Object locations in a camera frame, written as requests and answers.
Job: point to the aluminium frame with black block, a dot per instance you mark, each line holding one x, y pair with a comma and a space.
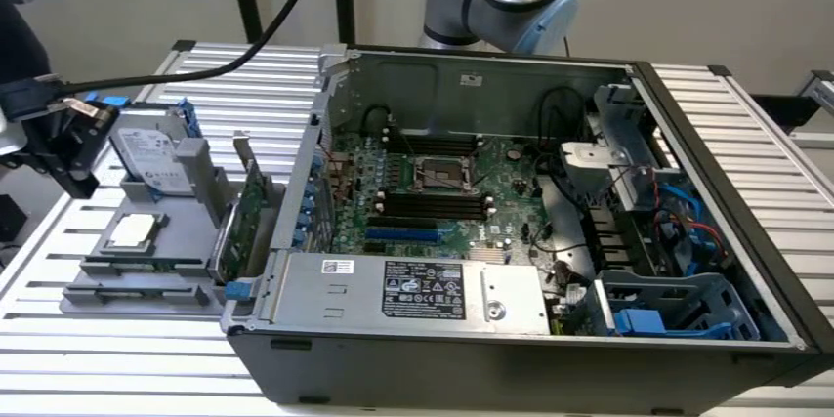
792, 112

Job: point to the copper heatsink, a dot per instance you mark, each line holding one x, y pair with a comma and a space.
341, 178

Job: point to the blue grey disk bay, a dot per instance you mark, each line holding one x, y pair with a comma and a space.
684, 304

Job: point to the green graphics card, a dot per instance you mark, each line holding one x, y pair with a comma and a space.
252, 221

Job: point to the blue disk bracket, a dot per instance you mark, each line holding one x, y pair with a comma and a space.
189, 116

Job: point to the black box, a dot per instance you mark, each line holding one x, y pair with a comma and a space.
13, 217

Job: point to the black RAM slot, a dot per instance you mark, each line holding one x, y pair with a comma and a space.
432, 208
433, 141
433, 136
433, 152
433, 195
433, 147
433, 201
430, 215

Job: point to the silver hard disk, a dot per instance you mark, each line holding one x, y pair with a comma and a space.
153, 153

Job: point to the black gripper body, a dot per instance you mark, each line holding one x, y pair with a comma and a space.
75, 143

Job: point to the green motherboard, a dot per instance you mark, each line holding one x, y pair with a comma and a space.
502, 212

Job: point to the silver metal drive cage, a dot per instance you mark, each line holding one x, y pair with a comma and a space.
627, 143

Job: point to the grey parts rack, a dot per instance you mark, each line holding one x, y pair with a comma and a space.
209, 182

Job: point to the CPU socket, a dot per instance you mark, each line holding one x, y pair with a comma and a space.
442, 174

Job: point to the black open PC case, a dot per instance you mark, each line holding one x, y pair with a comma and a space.
496, 368

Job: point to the silver power supply unit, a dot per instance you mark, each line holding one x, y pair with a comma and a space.
365, 300

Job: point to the long black expansion slot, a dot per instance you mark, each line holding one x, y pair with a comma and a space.
401, 223

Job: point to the blue case latch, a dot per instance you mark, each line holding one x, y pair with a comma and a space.
238, 289

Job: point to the blue expansion slot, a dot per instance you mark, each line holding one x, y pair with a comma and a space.
401, 236

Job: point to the green RAM stick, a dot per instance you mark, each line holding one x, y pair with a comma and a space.
147, 266

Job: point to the short black expansion slot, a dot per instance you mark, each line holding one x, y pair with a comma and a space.
378, 248

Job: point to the silver CPU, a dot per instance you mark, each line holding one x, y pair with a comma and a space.
135, 230

